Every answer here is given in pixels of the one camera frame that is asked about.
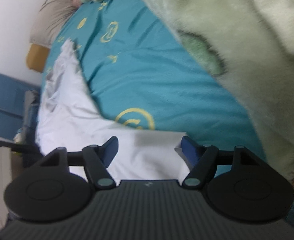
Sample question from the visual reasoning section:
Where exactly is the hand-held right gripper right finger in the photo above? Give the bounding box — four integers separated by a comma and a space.
181, 135, 261, 188

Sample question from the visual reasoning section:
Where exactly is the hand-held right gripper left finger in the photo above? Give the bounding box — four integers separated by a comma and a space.
40, 137, 119, 190

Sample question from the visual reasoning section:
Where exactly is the white printed t-shirt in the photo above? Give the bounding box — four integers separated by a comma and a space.
35, 39, 191, 180

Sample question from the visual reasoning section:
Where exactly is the teal patterned bed sheet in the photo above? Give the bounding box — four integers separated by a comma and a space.
40, 0, 294, 220

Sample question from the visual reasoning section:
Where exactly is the grey cloth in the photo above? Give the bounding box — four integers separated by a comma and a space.
24, 90, 40, 122

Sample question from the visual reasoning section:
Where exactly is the short blue covered chair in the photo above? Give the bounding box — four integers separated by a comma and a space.
0, 107, 25, 140

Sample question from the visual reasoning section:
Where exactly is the tall blue covered chair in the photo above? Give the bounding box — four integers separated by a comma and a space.
0, 72, 41, 117

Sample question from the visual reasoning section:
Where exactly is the green cartoon fleece blanket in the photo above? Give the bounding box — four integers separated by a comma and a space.
81, 0, 294, 190

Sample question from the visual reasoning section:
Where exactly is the beige pillow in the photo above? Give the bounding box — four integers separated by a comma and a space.
29, 0, 81, 48

